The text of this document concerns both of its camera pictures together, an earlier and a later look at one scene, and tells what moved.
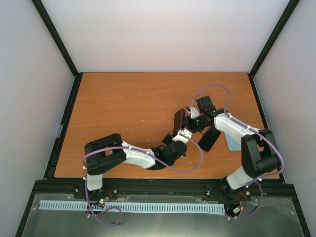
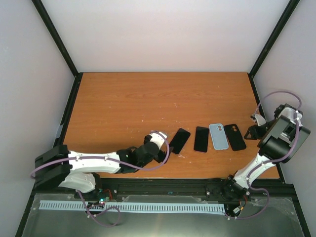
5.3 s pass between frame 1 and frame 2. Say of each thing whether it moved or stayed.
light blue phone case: moved
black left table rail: stayed
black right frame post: stayed
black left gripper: moved
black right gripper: moved
